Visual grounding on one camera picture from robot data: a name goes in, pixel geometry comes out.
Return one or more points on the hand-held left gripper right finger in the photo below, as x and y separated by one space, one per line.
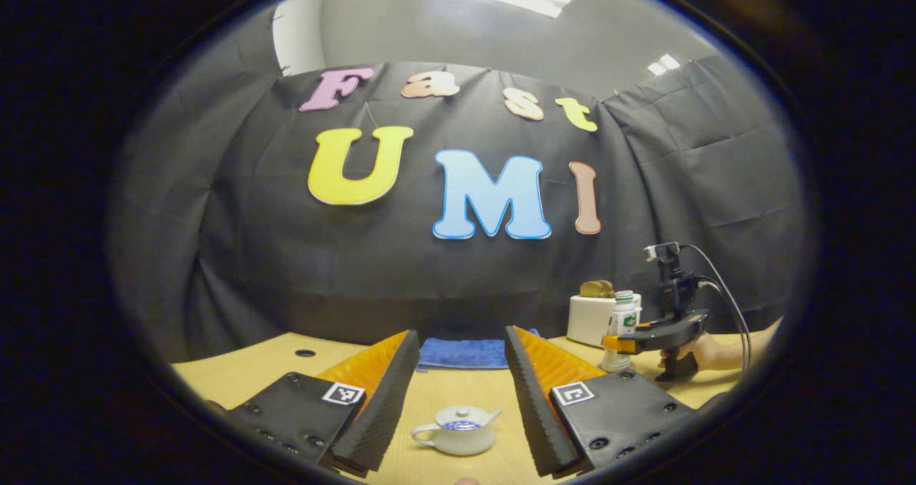
537 406

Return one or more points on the small ceiling light panel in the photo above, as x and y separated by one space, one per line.
664 64

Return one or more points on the brown toast slice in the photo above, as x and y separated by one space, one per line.
596 290

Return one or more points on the white water bottle green label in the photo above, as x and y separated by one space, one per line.
621 313

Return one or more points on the blue towel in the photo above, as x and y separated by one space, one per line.
461 354

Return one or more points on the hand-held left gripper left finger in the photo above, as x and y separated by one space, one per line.
383 406

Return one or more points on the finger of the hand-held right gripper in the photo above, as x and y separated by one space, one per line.
622 343

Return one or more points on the cream white toaster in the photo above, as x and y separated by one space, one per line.
587 320

